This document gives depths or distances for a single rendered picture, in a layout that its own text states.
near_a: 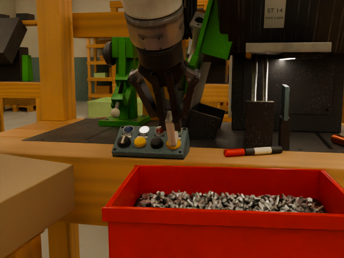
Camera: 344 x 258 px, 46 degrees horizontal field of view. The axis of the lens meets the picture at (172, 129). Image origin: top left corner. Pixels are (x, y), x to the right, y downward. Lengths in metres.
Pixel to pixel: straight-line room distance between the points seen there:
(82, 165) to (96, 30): 0.80
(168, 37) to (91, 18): 0.98
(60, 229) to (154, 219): 1.19
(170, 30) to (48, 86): 0.99
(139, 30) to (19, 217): 0.31
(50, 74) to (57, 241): 0.64
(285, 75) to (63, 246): 1.05
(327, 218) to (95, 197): 0.52
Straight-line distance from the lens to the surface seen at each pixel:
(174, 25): 0.63
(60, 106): 1.55
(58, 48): 1.54
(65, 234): 1.67
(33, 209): 0.61
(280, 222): 0.50
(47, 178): 0.63
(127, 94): 1.27
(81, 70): 12.17
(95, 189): 0.88
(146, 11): 0.60
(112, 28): 1.56
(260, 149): 0.88
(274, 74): 1.18
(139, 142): 0.83
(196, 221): 0.50
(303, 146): 0.99
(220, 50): 1.02
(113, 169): 0.85
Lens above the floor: 1.09
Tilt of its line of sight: 9 degrees down
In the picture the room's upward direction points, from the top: straight up
